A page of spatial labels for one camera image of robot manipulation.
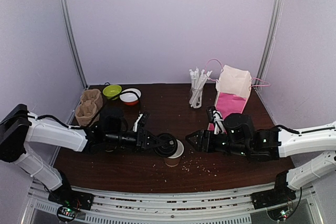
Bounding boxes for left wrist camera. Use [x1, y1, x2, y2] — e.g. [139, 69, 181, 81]
[132, 112, 150, 132]

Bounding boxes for glass with wrapped straws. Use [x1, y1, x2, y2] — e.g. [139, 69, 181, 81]
[188, 67, 212, 109]

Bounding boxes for front aluminium rail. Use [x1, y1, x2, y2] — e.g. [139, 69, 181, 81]
[20, 184, 323, 224]

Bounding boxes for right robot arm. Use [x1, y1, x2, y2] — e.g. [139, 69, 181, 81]
[185, 111, 335, 204]

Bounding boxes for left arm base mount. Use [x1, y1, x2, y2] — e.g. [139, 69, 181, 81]
[48, 185, 94, 210]

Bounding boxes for black cup lid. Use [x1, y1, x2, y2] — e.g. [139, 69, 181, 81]
[154, 133, 178, 157]

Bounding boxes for pink paper bag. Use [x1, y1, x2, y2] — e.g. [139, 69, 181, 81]
[214, 64, 270, 119]

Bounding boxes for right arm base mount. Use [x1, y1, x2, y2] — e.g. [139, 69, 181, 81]
[251, 187, 296, 209]

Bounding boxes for right aluminium frame post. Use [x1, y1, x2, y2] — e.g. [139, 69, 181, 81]
[254, 0, 284, 90]

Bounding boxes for cardboard cup carrier stack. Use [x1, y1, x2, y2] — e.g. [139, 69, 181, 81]
[75, 89, 103, 126]

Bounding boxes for green bowl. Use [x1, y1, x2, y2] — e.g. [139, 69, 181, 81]
[102, 84, 122, 100]

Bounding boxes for aluminium frame post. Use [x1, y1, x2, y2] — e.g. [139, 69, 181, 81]
[254, 0, 284, 90]
[60, 0, 88, 89]

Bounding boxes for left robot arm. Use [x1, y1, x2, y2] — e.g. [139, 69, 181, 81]
[1, 104, 177, 205]

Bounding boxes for left aluminium frame post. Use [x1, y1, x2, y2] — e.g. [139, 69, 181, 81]
[60, 0, 88, 89]

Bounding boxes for brown paper coffee cup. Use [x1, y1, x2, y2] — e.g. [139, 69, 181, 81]
[164, 140, 184, 167]

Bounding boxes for white and orange bowl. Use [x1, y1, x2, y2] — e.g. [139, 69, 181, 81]
[120, 88, 142, 105]

